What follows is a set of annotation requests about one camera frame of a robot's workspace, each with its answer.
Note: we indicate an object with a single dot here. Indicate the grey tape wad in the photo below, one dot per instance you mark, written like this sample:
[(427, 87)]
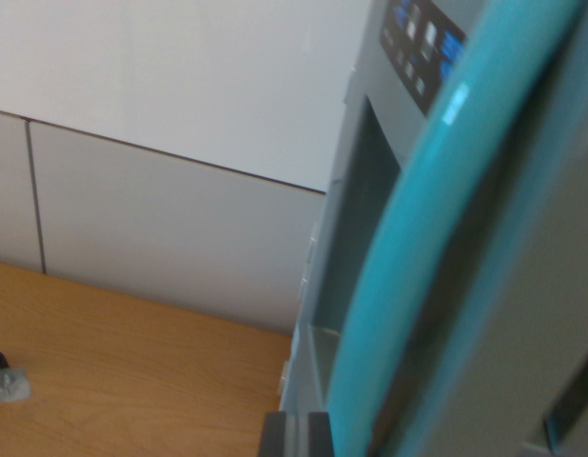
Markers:
[(9, 386)]

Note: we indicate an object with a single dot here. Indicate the black control panel sticker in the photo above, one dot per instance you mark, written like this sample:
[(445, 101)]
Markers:
[(417, 52)]

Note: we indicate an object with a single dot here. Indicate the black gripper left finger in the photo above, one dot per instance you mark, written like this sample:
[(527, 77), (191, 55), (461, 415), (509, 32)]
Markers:
[(274, 435)]

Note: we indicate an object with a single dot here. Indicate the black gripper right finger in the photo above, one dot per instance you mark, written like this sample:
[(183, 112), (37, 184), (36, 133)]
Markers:
[(319, 435)]

